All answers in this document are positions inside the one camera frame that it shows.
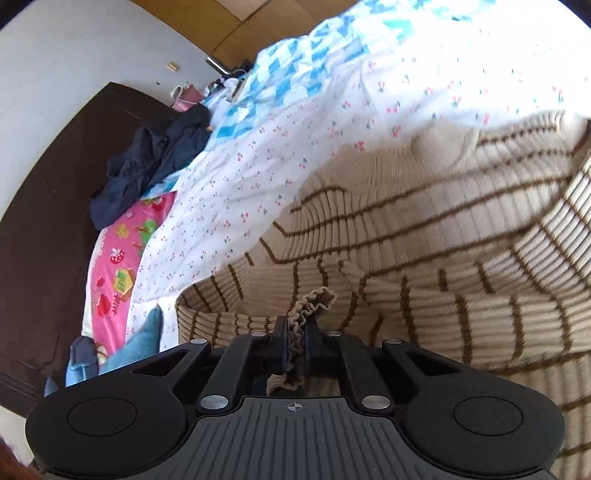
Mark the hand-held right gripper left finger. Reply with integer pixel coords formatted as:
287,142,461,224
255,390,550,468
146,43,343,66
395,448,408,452
131,316,291,414

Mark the blue white checked quilt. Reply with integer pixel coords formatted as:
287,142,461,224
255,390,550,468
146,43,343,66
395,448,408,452
141,0,467,200

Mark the dark navy clothes pile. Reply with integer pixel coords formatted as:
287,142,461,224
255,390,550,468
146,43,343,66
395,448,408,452
89,105,211,230

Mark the pink printed bed sheet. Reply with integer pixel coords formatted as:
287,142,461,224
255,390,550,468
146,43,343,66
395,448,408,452
82,189,178,365

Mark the dark blue cloth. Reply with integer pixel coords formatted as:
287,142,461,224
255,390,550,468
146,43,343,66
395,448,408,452
69,336,100,378

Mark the pink bag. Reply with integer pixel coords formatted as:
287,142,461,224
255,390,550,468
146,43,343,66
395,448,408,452
171,82,204,112

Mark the teal knit garment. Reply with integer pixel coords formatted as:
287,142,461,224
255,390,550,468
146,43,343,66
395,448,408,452
44,305,163,398

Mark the dark wooden headboard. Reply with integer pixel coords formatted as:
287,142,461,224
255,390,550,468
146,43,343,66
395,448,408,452
0,82,185,418

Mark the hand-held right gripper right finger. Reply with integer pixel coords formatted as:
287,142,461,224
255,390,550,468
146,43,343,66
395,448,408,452
305,318,462,414

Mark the beige brown-striped knit sweater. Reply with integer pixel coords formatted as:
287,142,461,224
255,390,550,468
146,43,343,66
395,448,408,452
175,108,591,480

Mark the wooden wardrobe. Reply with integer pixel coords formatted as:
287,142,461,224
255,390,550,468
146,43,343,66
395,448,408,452
129,0,370,70

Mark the white cherry print bed cloth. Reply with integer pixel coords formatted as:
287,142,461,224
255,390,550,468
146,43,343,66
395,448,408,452
127,0,591,342

